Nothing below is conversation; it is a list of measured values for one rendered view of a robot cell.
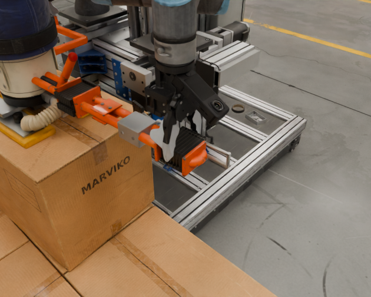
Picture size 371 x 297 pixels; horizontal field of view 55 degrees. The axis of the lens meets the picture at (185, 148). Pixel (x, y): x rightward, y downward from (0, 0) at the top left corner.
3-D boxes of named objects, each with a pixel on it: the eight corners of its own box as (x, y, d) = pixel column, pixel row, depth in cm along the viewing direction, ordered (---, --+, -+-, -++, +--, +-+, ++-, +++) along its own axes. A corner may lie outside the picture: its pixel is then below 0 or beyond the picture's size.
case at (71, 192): (-25, 187, 141) (-70, 101, 116) (59, 139, 165) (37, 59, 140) (69, 273, 112) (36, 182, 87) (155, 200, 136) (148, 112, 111)
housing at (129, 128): (117, 137, 85) (115, 122, 82) (137, 125, 89) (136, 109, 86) (138, 149, 81) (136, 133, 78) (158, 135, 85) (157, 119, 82)
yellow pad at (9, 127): (-34, 107, 113) (-41, 93, 110) (-5, 95, 119) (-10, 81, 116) (26, 149, 97) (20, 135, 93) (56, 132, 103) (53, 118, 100)
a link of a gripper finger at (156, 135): (151, 152, 77) (160, 112, 74) (172, 163, 74) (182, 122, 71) (141, 154, 74) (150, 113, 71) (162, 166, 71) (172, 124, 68)
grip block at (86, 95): (56, 108, 94) (50, 89, 91) (85, 94, 100) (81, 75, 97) (76, 119, 90) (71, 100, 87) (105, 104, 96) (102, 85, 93)
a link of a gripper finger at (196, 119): (186, 122, 83) (176, 96, 76) (206, 131, 81) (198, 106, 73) (178, 132, 82) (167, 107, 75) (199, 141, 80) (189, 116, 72)
